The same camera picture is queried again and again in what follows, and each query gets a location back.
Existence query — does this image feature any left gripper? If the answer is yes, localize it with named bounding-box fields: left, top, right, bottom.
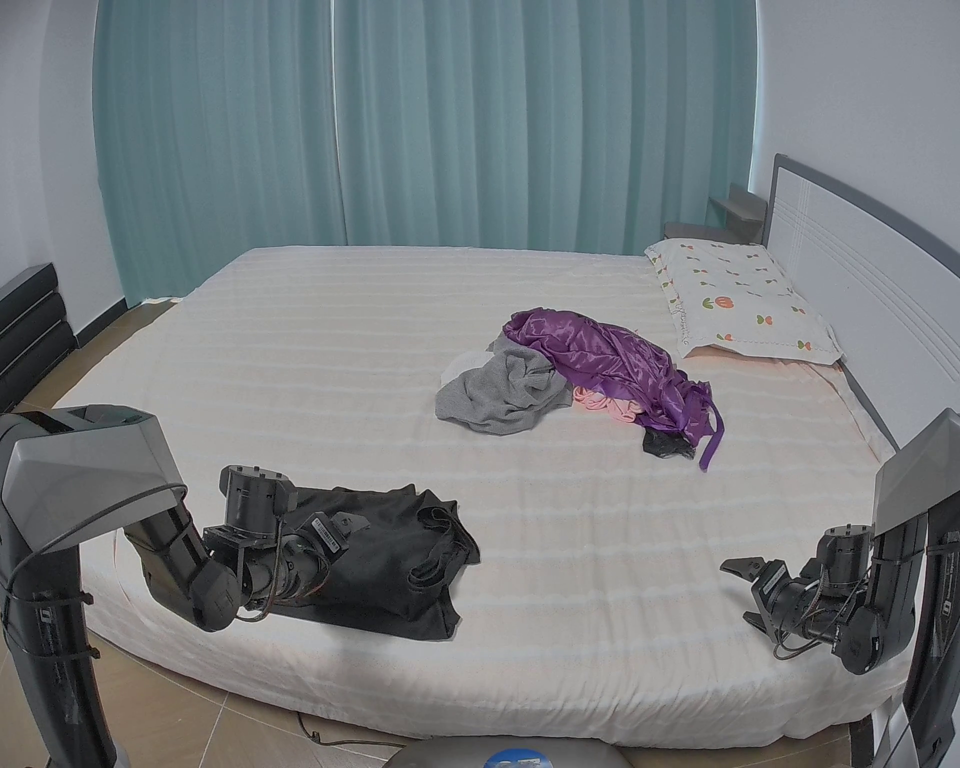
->
left=288, top=513, right=354, bottom=579

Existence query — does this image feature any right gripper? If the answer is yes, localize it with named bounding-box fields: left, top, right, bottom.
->
left=720, top=556, right=816, bottom=642

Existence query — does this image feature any bed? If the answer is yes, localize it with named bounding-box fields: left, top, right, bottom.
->
left=75, top=153, right=960, bottom=751

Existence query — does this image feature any purple satin garment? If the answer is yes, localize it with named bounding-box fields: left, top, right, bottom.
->
left=502, top=307, right=727, bottom=472

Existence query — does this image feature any black T-shirt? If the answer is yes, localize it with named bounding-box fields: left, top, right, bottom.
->
left=262, top=483, right=481, bottom=642

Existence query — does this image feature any black chest of drawers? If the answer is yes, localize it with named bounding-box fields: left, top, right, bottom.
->
left=0, top=262, right=80, bottom=391

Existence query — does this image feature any white printed pillow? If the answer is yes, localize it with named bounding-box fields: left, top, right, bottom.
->
left=645, top=238, right=845, bottom=366

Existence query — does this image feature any blue-green curtain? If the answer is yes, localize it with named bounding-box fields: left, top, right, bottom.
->
left=90, top=0, right=348, bottom=309
left=333, top=0, right=762, bottom=256

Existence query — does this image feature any black lace garment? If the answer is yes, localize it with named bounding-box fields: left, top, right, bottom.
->
left=641, top=429, right=699, bottom=460

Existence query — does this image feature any thin black cable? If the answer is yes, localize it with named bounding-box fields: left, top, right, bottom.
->
left=296, top=708, right=406, bottom=751

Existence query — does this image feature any pink garment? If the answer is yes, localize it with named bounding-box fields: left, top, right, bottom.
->
left=571, top=386, right=650, bottom=425

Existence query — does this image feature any white garment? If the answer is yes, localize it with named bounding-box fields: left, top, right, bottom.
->
left=438, top=348, right=500, bottom=387

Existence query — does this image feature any grey bedside table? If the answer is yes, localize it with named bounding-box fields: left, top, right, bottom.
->
left=663, top=183, right=770, bottom=247

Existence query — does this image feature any grey knit garment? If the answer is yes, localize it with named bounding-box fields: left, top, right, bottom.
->
left=435, top=337, right=575, bottom=436

